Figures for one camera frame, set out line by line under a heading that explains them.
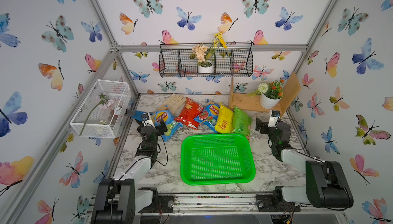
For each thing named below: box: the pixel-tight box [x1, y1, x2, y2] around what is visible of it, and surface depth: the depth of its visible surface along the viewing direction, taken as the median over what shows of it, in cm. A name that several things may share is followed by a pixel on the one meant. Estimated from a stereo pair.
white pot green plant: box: [247, 78, 286, 110], surface depth 96 cm
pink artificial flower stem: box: [79, 92, 116, 137], surface depth 75 cm
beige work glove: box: [156, 93, 187, 115], surface depth 117 cm
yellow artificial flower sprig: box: [205, 32, 228, 60], surface depth 86 cm
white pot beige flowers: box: [189, 44, 216, 74], surface depth 88 cm
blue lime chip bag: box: [150, 105, 184, 142], surface depth 98 cm
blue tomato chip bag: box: [193, 98, 221, 133], surface depth 100 cm
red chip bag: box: [173, 96, 205, 130], surface depth 101 cm
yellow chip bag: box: [214, 102, 234, 134], surface depth 95 cm
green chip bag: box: [230, 105, 253, 141], surface depth 95 cm
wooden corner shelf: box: [228, 71, 302, 118], surface depth 103 cm
